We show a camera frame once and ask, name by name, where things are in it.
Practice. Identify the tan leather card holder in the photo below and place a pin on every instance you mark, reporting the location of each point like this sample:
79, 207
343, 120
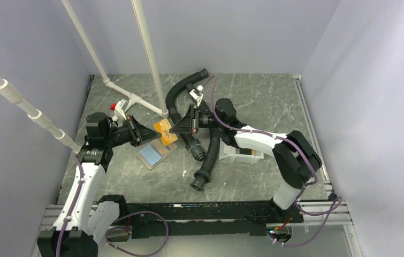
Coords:
154, 152

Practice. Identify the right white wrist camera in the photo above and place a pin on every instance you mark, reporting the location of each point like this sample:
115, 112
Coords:
196, 95

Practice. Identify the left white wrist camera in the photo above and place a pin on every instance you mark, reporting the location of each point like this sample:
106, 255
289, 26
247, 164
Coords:
119, 110

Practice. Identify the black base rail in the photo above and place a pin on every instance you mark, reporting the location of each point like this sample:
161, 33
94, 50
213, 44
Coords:
203, 218

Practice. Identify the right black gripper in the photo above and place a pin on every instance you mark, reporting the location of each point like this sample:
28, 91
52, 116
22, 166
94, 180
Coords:
189, 123

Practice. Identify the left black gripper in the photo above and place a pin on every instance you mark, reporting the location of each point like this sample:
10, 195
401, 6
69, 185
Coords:
139, 134

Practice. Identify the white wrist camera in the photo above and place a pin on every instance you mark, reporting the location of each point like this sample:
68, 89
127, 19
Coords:
119, 110
196, 95

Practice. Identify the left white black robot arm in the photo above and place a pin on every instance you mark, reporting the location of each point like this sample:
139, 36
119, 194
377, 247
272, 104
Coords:
79, 229

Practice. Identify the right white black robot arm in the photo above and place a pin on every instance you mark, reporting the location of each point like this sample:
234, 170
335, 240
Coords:
297, 161

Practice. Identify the clear plastic card tray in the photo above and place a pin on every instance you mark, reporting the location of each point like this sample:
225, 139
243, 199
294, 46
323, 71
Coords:
242, 155

